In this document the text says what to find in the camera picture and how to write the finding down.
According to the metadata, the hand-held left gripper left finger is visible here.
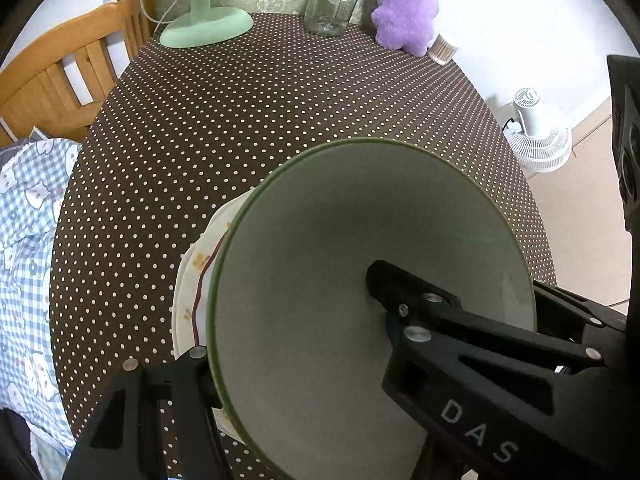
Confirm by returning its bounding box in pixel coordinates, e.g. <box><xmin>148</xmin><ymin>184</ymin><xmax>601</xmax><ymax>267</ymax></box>
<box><xmin>62</xmin><ymin>345</ymin><xmax>231</xmax><ymax>480</ymax></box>

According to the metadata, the glass jar with dark lid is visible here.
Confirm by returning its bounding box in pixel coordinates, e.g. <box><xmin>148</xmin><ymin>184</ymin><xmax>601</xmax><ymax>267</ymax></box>
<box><xmin>304</xmin><ymin>0</ymin><xmax>364</xmax><ymax>37</ymax></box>

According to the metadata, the scalloped yellow-flower plate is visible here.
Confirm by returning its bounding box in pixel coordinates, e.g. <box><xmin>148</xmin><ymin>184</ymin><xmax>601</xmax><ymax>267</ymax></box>
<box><xmin>181</xmin><ymin>232</ymin><xmax>223</xmax><ymax>321</ymax></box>

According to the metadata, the blue checked blanket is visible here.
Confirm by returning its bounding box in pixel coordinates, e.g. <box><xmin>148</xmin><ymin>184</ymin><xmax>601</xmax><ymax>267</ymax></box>
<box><xmin>0</xmin><ymin>137</ymin><xmax>83</xmax><ymax>480</ymax></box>

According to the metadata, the cotton swab container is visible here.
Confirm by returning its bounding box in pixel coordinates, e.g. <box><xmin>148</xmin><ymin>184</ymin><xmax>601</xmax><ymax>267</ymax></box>
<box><xmin>427</xmin><ymin>34</ymin><xmax>460</xmax><ymax>66</ymax></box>

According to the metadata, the wooden chair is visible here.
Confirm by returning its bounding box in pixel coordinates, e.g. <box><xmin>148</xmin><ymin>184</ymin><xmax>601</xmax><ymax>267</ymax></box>
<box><xmin>0</xmin><ymin>0</ymin><xmax>156</xmax><ymax>148</ymax></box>

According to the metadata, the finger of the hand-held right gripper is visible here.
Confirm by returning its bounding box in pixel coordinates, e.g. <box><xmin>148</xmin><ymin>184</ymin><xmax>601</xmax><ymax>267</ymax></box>
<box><xmin>366</xmin><ymin>260</ymin><xmax>608</xmax><ymax>418</ymax></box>
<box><xmin>532</xmin><ymin>280</ymin><xmax>628</xmax><ymax>333</ymax></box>

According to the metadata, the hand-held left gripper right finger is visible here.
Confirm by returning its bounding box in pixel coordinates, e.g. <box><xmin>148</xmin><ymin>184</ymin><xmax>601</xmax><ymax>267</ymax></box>
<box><xmin>414</xmin><ymin>435</ymin><xmax>478</xmax><ymax>480</ymax></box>

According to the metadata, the white standing fan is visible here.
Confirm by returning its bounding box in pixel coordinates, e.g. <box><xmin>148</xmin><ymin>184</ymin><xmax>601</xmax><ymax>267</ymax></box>
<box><xmin>502</xmin><ymin>87</ymin><xmax>572</xmax><ymax>173</ymax></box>

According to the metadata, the green desk fan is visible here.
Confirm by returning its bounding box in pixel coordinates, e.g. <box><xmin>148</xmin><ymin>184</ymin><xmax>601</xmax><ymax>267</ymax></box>
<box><xmin>102</xmin><ymin>0</ymin><xmax>254</xmax><ymax>48</ymax></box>

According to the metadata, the green-rimmed ceramic bowl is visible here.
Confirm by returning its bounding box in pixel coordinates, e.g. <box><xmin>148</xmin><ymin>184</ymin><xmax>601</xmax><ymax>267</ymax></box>
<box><xmin>206</xmin><ymin>139</ymin><xmax>537</xmax><ymax>480</ymax></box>

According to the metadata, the purple plush toy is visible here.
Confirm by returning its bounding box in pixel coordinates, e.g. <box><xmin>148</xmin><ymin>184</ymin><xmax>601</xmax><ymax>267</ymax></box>
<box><xmin>371</xmin><ymin>0</ymin><xmax>440</xmax><ymax>57</ymax></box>

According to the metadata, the brown polka-dot tablecloth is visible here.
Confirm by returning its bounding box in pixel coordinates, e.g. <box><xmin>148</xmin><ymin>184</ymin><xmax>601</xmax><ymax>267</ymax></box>
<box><xmin>50</xmin><ymin>12</ymin><xmax>557</xmax><ymax>480</ymax></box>

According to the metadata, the large round yellow-flower plate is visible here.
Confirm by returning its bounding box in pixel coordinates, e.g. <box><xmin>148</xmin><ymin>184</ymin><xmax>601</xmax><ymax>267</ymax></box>
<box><xmin>170</xmin><ymin>187</ymin><xmax>256</xmax><ymax>453</ymax></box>

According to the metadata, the green fan power cord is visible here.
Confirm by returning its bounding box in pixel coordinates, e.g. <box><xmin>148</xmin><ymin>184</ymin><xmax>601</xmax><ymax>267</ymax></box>
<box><xmin>139</xmin><ymin>0</ymin><xmax>168</xmax><ymax>27</ymax></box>

